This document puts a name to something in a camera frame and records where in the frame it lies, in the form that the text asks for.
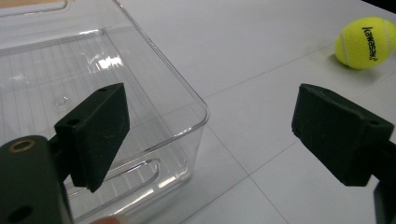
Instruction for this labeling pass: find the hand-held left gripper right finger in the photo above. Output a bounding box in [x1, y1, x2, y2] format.
[290, 83, 395, 188]

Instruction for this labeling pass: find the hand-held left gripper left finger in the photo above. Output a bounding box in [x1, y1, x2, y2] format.
[54, 82, 131, 193]

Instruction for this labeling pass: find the clear plastic container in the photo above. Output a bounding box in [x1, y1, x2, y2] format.
[0, 0, 210, 224]

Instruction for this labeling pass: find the yellow tennis ball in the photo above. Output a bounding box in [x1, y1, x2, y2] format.
[334, 16, 396, 70]

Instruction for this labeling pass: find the wooden table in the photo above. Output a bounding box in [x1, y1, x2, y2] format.
[0, 0, 64, 9]

